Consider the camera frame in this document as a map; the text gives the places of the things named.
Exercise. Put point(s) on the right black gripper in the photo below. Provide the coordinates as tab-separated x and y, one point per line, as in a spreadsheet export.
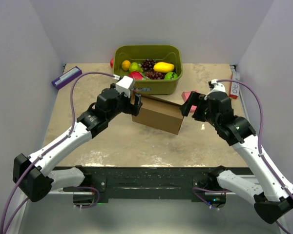
195	98

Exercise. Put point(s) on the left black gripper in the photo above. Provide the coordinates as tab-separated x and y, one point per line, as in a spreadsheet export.
132	108

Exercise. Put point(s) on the large cardboard box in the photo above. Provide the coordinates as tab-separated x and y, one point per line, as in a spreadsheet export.
159	114

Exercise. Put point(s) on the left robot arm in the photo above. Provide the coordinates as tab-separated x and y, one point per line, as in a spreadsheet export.
32	174

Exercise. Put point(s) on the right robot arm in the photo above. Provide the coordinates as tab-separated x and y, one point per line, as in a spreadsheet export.
272	197

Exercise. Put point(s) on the red white toothpaste box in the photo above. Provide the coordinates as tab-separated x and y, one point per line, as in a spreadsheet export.
234	86

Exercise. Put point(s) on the purple rectangular box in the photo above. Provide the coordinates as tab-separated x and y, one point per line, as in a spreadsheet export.
66	77

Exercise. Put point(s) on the pink rectangular block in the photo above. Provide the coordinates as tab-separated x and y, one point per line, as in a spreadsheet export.
185	96

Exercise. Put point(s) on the dark grape bunch lower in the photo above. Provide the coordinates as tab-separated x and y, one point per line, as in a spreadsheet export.
153	75

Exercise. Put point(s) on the dark grape bunch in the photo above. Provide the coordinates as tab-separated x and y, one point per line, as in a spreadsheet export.
153	75
148	64

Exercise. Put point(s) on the green pear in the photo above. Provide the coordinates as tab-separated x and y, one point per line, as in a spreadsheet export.
135	67

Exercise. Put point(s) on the orange fruit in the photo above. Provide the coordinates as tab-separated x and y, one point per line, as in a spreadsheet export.
125	65

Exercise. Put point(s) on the yellow mango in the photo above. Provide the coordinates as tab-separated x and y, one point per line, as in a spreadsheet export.
163	67

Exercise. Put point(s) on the dark grape bunch upper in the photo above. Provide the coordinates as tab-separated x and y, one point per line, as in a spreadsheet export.
148	64

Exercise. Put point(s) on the red fruit behind bin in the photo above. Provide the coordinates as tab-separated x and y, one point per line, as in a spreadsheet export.
112	63

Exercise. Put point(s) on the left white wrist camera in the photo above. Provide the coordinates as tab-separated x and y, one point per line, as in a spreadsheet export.
125	85

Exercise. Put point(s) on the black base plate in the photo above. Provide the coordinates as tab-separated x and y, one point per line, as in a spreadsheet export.
165	183

